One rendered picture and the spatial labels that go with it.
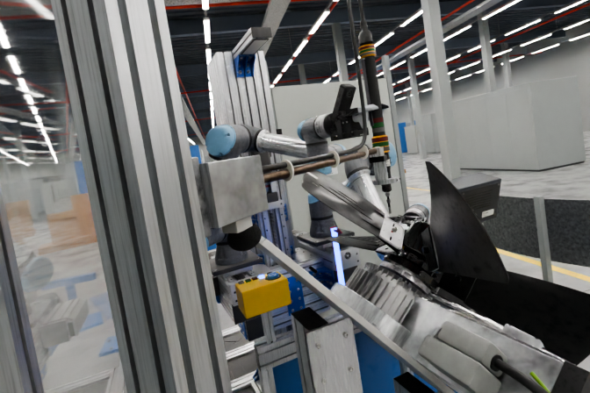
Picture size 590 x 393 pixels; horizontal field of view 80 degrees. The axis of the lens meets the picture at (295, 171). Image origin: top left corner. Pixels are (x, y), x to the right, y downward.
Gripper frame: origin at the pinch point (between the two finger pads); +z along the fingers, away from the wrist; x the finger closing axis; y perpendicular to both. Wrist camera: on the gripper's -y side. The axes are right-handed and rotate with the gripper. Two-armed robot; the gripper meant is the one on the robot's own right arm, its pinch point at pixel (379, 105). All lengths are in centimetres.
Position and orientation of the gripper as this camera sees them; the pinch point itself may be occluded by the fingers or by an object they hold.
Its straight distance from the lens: 96.5
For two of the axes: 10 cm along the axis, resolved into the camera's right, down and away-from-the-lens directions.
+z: 5.4, -0.4, -8.4
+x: -8.3, 1.7, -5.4
